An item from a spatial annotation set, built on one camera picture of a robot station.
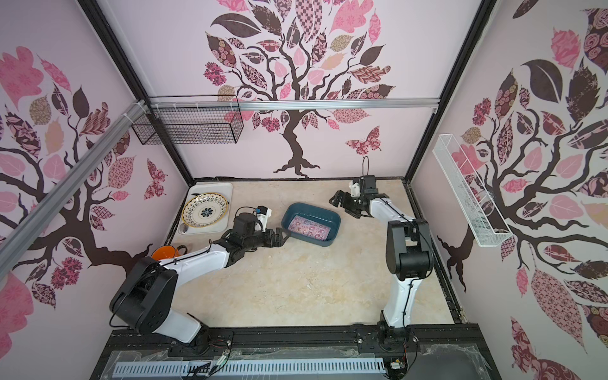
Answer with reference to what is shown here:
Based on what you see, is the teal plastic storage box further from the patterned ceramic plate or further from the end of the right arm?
the patterned ceramic plate

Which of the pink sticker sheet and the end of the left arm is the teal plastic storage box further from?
the end of the left arm

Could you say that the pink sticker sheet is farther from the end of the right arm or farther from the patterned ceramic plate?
the patterned ceramic plate

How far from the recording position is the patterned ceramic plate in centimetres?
105

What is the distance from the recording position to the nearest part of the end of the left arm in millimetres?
709

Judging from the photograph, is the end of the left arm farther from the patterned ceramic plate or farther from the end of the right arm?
the patterned ceramic plate

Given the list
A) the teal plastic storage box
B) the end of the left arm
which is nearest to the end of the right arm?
Answer: the teal plastic storage box

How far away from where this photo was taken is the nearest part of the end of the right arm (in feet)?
2.49

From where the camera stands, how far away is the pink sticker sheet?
100 cm

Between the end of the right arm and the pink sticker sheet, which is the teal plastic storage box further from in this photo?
the end of the right arm

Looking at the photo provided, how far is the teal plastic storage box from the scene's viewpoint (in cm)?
99
